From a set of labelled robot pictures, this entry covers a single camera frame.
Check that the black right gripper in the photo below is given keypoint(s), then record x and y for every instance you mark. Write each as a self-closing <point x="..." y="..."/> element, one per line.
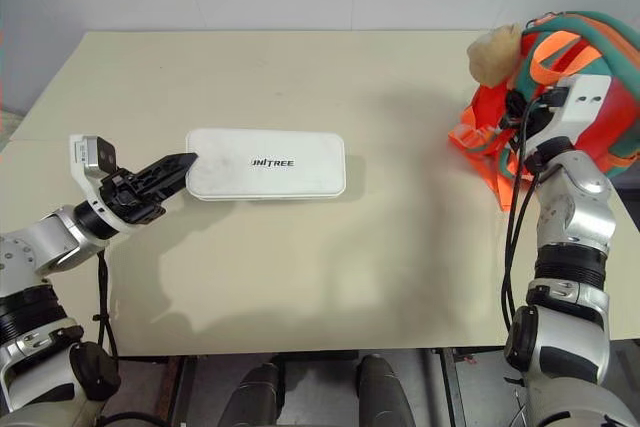
<point x="540" y="122"/>

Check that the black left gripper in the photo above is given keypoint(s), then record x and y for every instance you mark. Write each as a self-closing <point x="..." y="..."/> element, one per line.
<point x="125" y="199"/>

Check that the white rectangular Unitree box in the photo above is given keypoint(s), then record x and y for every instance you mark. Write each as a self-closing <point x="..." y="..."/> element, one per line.
<point x="265" y="164"/>

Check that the orange and teal backpack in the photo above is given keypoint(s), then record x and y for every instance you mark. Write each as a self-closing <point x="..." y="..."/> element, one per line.
<point x="620" y="112"/>

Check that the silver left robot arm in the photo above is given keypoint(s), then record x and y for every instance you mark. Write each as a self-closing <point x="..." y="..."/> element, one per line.
<point x="45" y="239"/>

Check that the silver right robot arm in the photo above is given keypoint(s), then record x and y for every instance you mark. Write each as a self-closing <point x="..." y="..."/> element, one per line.
<point x="575" y="219"/>

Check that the beige fuzzy plush charm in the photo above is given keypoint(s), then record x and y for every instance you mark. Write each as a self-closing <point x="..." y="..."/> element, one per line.
<point x="492" y="54"/>

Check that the dark rounded shape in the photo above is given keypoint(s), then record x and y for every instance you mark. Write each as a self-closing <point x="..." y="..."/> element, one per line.
<point x="255" y="394"/>
<point x="382" y="392"/>

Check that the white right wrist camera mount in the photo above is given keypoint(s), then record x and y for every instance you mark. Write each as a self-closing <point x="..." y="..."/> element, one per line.
<point x="589" y="103"/>

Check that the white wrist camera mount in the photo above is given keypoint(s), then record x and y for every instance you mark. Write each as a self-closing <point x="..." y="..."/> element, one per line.
<point x="81" y="167"/>
<point x="589" y="103"/>

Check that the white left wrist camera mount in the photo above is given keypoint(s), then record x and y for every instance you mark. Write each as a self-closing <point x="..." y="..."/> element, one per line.
<point x="81" y="167"/>

